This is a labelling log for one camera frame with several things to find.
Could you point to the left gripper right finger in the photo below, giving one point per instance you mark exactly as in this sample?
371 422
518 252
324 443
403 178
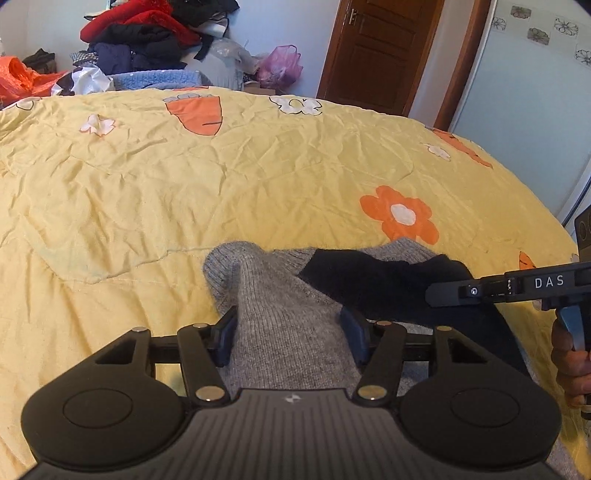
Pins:
378 352

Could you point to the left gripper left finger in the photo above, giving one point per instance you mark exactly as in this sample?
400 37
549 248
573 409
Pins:
204 349

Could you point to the grey navy knit sweater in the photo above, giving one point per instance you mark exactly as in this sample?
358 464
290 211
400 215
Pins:
297 309

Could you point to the pile of dark red clothes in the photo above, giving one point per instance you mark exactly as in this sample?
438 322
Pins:
133 36

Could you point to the right hand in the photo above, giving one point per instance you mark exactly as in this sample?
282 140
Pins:
573 367

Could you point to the yellow carrot print quilt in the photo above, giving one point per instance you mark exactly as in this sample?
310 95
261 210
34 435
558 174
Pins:
110 203

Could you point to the white wardrobe sliding door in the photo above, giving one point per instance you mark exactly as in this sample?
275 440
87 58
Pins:
527 100

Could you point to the light blue folded towel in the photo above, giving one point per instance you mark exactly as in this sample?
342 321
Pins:
156 79

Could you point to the pink plastic bag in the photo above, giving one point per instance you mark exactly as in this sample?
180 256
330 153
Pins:
281 69

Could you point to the brown wooden door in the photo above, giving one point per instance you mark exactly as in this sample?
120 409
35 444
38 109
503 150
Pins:
409 58

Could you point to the orange plastic bag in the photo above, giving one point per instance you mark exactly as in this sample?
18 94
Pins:
18 82

